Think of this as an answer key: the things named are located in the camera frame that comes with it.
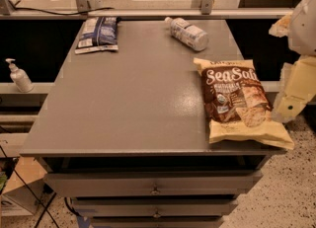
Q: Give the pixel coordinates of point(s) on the brown sea salt chip bag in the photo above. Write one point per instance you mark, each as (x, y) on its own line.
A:
(236, 104)

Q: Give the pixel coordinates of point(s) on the white pump sanitizer bottle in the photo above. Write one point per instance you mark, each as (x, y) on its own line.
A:
(19, 77)

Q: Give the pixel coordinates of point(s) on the grey drawer cabinet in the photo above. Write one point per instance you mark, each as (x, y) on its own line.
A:
(123, 135)

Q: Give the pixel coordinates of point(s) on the blue chip bag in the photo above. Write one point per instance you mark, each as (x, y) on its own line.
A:
(99, 34)

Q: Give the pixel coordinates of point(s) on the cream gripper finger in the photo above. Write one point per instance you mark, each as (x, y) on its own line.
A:
(281, 27)
(286, 108)

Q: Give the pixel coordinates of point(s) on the clear plastic water bottle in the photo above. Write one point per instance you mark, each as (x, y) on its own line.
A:
(187, 33)

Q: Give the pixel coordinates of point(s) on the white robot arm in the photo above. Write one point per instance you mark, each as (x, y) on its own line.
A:
(297, 84)

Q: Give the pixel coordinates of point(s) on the cardboard box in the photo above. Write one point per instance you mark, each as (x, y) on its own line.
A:
(23, 190)

